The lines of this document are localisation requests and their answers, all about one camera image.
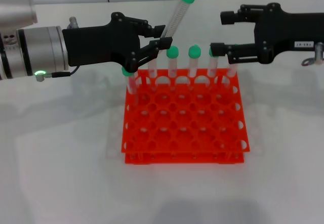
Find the green capped clear test tube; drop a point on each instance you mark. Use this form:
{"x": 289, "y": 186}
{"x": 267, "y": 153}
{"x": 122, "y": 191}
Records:
{"x": 177, "y": 16}
{"x": 231, "y": 71}
{"x": 194, "y": 52}
{"x": 212, "y": 67}
{"x": 152, "y": 69}
{"x": 131, "y": 85}
{"x": 172, "y": 52}

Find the orange plastic test tube rack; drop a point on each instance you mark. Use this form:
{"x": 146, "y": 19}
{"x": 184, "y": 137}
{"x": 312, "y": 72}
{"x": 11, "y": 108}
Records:
{"x": 184, "y": 159}

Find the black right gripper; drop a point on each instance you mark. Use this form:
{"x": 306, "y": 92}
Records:
{"x": 286, "y": 29}

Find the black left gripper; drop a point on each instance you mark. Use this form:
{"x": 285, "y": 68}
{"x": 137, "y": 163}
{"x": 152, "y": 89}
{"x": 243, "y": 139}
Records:
{"x": 101, "y": 44}

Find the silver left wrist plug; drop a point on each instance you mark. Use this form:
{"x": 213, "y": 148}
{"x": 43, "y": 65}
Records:
{"x": 73, "y": 22}

